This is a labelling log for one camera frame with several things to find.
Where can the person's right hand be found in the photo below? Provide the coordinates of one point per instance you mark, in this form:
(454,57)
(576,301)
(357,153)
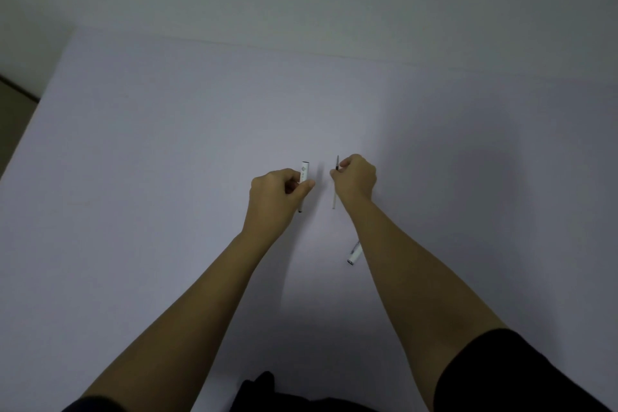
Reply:
(357,180)

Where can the person's left hand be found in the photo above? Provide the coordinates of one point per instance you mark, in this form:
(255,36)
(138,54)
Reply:
(269,202)

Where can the person's left thumb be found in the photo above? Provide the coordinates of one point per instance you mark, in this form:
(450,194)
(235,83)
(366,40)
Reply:
(304,190)

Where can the person's right fingers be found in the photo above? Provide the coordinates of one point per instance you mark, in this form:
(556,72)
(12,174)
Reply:
(343,169)

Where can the thin pen refill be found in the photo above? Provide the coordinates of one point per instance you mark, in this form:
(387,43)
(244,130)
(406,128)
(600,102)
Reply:
(336,166)

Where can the white pen barrel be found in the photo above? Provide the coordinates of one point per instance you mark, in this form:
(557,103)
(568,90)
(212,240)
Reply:
(303,174)

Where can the person's left forearm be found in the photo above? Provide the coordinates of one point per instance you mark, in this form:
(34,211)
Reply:
(183,315)

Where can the person's right forearm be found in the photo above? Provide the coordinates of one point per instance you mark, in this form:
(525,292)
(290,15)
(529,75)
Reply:
(410,281)

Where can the white pen cap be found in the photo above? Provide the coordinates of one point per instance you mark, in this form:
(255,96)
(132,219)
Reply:
(354,253)

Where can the person's black shirt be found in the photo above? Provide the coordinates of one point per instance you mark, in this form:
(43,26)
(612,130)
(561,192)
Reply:
(507,373)

